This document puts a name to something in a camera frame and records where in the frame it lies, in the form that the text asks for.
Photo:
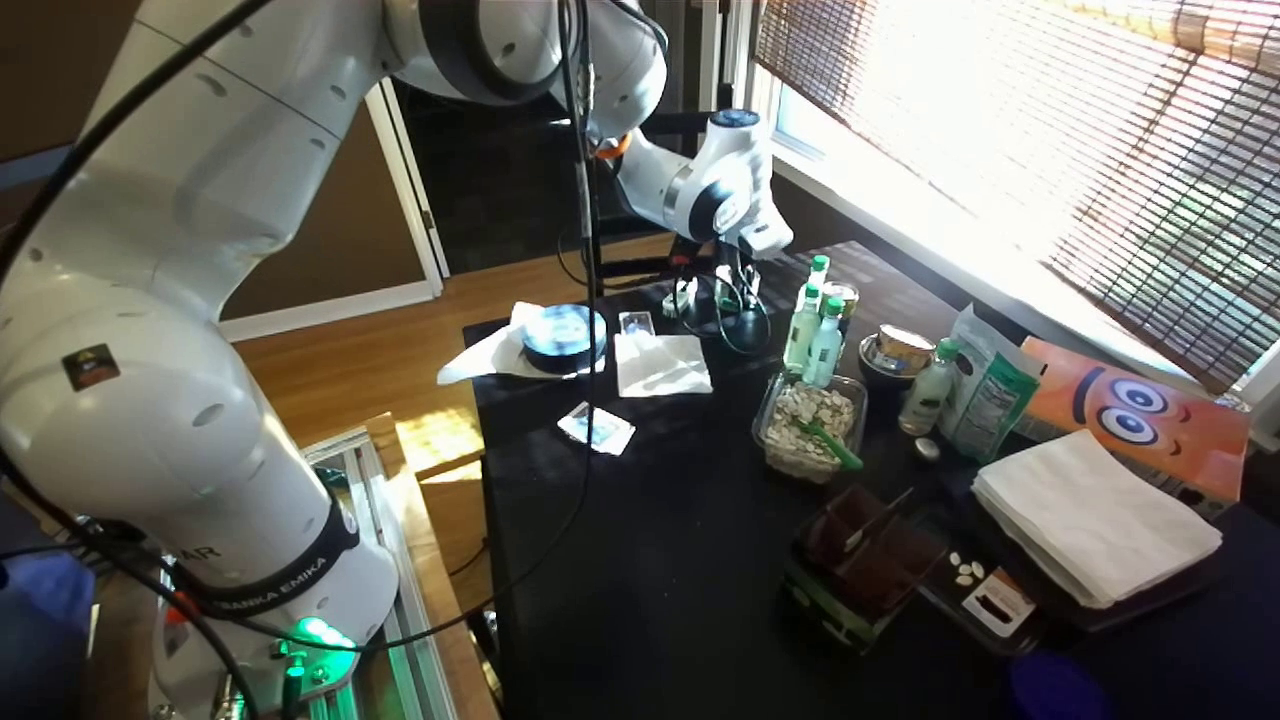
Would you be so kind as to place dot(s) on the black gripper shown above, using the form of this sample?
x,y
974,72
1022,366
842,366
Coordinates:
x,y
729,264

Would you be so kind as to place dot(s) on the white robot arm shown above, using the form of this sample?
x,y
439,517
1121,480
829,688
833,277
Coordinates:
x,y
162,332

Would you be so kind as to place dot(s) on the round tin with cream lid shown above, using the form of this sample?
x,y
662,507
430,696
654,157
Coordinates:
x,y
903,352

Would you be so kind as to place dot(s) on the small dark glass jar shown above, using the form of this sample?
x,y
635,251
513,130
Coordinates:
x,y
682,304

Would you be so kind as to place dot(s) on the tall green white bottle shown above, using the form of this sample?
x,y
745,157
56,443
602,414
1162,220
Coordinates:
x,y
800,312

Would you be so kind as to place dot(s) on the short green white bottle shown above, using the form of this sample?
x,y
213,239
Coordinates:
x,y
825,347

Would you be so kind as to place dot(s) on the white paper napkin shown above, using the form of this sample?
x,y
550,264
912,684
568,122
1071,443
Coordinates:
x,y
662,366

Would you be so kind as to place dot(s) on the small clear glass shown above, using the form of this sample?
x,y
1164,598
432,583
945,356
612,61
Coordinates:
x,y
637,320

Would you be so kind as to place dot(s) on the clear container with white pieces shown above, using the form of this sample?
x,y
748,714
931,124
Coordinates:
x,y
806,426

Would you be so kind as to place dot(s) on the blue round plate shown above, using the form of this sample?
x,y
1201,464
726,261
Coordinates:
x,y
563,339

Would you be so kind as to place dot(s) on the small white paper packet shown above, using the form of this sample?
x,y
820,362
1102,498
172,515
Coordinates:
x,y
597,429

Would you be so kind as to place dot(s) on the small white green bottle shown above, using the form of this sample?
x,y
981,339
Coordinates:
x,y
931,395

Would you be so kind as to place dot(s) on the white paper sheet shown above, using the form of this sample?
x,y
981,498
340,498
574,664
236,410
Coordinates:
x,y
485,356

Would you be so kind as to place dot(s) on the green white pouch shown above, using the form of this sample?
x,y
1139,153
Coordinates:
x,y
993,385

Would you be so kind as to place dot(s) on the brown window blind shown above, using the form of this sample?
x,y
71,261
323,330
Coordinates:
x,y
1067,144

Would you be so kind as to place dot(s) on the black tray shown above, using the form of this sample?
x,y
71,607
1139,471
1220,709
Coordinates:
x,y
964,601

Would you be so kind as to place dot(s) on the white card with black slot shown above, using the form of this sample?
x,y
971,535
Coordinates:
x,y
998,601

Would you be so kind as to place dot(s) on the white folded towel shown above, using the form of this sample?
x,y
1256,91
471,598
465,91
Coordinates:
x,y
1095,523

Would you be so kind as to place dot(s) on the orange box with cartoon eyes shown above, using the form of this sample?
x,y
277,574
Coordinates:
x,y
1144,414

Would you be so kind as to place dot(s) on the blue round object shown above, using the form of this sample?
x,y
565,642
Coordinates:
x,y
1061,688

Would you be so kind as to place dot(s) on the metal frame rail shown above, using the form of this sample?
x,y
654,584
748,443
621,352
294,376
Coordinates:
x,y
386,574

